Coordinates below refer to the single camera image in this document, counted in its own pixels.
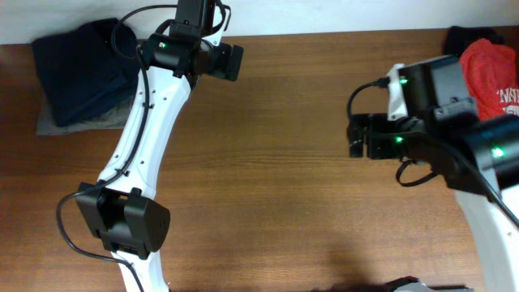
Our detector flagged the navy blue shorts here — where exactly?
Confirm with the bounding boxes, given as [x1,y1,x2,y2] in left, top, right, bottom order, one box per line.
[31,18,140,127]

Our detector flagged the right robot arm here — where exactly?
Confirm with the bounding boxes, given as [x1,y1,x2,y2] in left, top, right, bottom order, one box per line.
[347,55,518,291]

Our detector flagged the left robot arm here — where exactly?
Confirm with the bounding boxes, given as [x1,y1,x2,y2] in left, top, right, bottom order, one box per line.
[72,1,243,291]

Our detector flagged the red t-shirt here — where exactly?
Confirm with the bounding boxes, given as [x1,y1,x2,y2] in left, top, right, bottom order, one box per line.
[460,39,518,120]

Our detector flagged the black garment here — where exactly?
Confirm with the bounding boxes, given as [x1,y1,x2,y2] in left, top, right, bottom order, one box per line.
[442,26,505,58]

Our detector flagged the grey folded shorts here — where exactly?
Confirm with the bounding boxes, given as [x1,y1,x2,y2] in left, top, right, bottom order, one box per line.
[36,96,133,135]

